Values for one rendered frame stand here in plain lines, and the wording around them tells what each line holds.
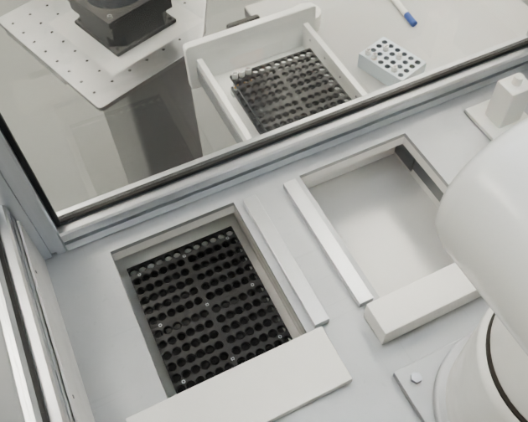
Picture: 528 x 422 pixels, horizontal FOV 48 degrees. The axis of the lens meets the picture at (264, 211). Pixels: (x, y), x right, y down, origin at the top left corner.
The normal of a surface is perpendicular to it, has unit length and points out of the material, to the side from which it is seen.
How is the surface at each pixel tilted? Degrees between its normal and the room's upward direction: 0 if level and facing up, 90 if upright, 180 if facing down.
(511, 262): 67
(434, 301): 0
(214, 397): 0
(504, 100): 90
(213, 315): 0
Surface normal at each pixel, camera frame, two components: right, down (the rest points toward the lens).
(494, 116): -0.90, 0.37
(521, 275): -0.84, 0.12
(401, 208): -0.03, -0.57
